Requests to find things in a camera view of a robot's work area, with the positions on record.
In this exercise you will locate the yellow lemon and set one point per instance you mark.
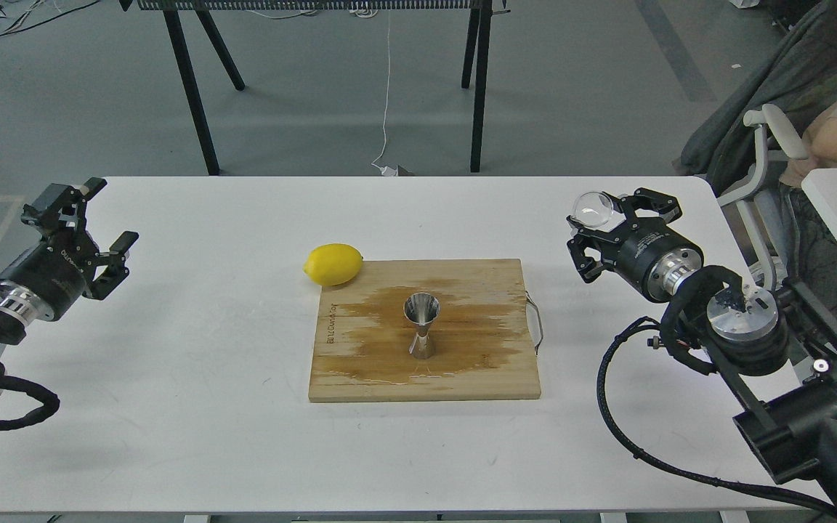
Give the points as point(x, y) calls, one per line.
point(333, 264)

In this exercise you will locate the white office chair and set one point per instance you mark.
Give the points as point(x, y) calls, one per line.
point(776, 142)

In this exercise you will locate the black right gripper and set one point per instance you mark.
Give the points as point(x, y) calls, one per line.
point(654, 259)

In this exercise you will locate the wooden cutting board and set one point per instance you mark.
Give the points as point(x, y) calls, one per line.
point(483, 349)

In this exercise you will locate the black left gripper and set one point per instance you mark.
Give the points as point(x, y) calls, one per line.
point(65, 265)

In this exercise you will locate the steel double jigger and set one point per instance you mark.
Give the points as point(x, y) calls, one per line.
point(421, 309)

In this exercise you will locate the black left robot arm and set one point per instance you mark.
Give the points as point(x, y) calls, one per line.
point(16, 314)

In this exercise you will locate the small clear glass cup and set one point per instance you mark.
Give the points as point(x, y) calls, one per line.
point(596, 210)

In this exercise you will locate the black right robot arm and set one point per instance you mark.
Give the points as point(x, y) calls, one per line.
point(775, 351)

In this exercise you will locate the dark grey jacket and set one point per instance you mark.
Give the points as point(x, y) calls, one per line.
point(799, 77)

